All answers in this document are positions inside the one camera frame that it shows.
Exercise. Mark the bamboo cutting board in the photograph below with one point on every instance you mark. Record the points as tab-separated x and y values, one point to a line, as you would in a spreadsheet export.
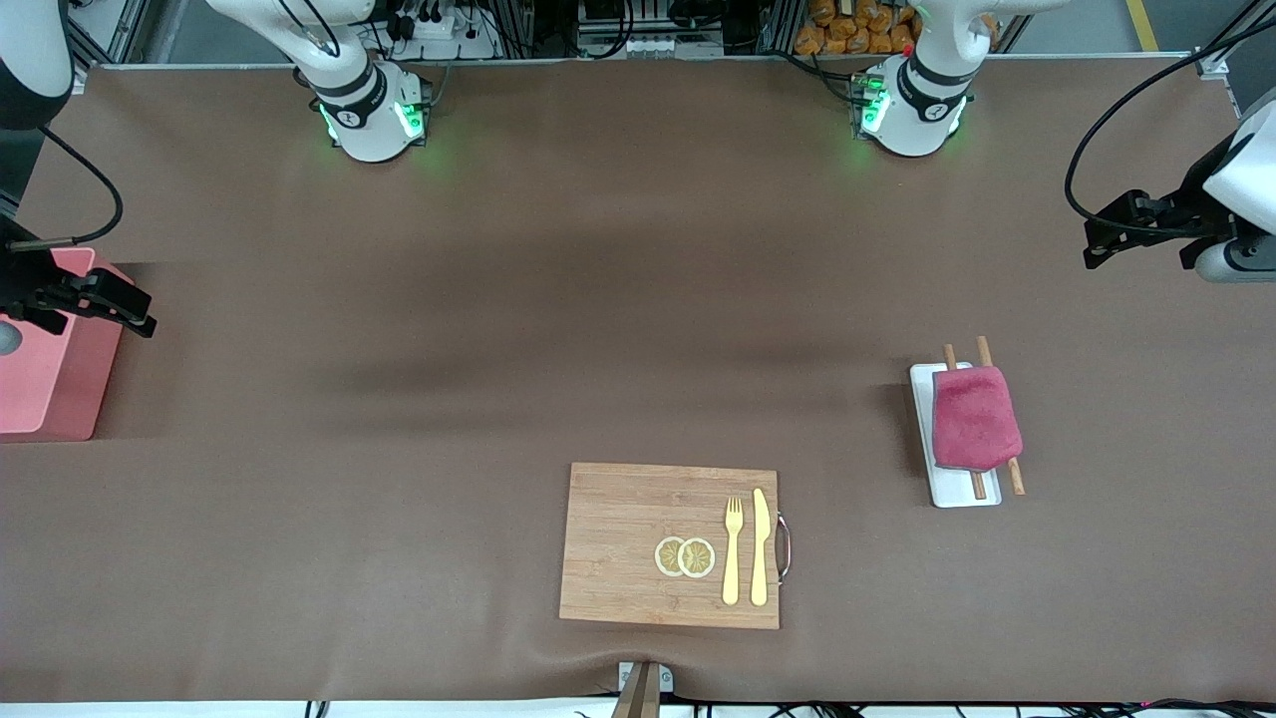
618	538

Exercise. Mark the pink plastic bin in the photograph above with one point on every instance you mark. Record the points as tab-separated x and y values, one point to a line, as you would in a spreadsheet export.
70	369

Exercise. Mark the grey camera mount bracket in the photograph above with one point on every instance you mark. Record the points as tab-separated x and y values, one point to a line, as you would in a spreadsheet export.
643	683

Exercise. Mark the red cloth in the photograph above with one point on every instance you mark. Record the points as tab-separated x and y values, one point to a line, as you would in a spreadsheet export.
975	419

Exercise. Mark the white power strip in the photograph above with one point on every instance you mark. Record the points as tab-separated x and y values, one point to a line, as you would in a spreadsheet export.
673	47
439	30

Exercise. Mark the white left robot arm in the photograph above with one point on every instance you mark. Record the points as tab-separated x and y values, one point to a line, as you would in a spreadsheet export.
922	110

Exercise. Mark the white rack tray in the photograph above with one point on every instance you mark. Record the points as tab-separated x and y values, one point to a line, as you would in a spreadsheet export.
922	439

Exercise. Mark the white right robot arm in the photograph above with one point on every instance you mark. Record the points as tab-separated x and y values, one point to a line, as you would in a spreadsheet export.
364	120

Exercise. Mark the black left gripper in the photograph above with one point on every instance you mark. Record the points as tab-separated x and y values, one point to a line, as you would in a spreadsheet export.
1185	213

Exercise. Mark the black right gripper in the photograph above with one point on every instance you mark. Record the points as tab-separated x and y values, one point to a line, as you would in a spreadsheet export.
22	282

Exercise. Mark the orange packages pile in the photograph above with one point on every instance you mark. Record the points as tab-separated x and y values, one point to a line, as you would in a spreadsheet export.
842	30

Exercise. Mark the yellow plastic knife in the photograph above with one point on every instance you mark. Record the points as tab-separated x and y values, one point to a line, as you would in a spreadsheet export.
760	548

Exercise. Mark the aluminium frame profile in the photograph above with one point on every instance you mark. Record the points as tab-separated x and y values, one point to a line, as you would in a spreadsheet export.
110	30
1221	60

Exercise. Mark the lemon slice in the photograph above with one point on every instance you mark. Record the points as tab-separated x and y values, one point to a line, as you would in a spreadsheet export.
666	556
697	557

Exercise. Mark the yellow plastic fork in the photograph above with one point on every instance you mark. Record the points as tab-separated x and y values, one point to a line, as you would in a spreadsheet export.
733	568

